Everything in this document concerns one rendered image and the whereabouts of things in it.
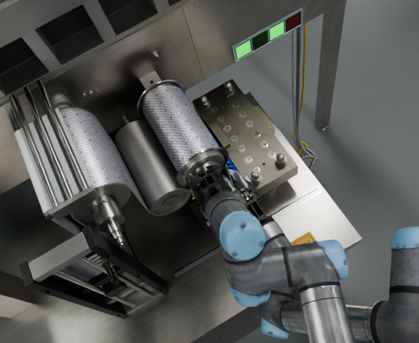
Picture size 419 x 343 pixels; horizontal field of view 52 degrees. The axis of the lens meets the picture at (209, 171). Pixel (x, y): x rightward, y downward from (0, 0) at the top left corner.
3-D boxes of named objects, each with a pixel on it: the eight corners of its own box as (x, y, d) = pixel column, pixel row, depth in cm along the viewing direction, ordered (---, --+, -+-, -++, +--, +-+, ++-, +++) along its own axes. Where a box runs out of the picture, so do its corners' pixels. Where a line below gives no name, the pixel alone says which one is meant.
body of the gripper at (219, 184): (212, 160, 96) (228, 177, 85) (228, 190, 99) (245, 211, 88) (183, 177, 95) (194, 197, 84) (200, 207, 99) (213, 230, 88)
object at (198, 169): (224, 170, 110) (200, 186, 111) (220, 164, 111) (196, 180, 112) (214, 160, 104) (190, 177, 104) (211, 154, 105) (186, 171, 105)
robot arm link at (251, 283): (292, 304, 79) (283, 254, 75) (232, 313, 80) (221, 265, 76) (286, 278, 86) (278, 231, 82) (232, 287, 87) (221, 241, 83)
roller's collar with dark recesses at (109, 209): (105, 235, 99) (94, 226, 94) (96, 214, 102) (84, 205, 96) (129, 221, 100) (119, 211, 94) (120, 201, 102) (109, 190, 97)
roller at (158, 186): (158, 221, 119) (144, 206, 108) (123, 154, 130) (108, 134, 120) (194, 199, 120) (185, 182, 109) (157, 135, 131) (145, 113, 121)
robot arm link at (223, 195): (252, 220, 84) (217, 241, 84) (245, 211, 88) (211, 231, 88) (237, 190, 81) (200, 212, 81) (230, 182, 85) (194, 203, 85)
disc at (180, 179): (185, 193, 114) (170, 170, 101) (184, 192, 115) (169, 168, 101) (232, 165, 115) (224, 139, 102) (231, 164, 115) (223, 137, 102)
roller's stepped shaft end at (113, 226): (118, 251, 95) (113, 248, 92) (108, 229, 98) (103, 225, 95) (130, 243, 95) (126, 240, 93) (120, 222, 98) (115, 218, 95)
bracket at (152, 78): (149, 95, 118) (146, 91, 116) (141, 82, 121) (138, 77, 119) (164, 86, 119) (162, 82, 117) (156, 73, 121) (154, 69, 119)
